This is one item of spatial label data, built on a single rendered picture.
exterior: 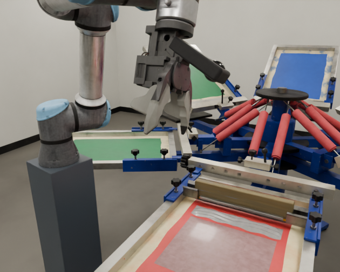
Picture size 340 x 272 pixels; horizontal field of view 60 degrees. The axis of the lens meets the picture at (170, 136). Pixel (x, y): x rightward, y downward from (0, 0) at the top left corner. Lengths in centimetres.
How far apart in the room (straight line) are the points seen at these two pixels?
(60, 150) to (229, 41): 459
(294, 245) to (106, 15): 101
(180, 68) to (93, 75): 59
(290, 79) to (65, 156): 220
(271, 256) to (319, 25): 442
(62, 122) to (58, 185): 23
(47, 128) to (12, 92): 380
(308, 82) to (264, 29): 260
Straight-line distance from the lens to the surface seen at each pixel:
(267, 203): 125
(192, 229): 120
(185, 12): 55
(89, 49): 105
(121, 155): 186
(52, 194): 117
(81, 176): 121
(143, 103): 50
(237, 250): 113
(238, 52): 542
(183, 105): 58
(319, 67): 302
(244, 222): 125
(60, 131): 114
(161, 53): 56
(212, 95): 256
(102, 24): 102
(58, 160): 117
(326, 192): 146
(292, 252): 117
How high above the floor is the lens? 167
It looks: 19 degrees down
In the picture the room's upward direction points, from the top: straight up
